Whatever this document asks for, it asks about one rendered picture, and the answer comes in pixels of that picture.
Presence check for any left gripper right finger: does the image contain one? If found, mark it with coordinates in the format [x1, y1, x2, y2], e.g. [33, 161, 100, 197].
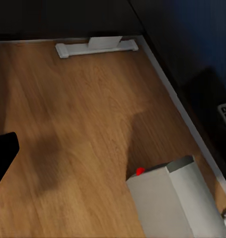
[216, 131, 226, 162]

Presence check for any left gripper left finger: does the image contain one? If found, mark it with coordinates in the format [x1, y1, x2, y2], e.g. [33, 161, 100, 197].
[0, 132, 19, 181]

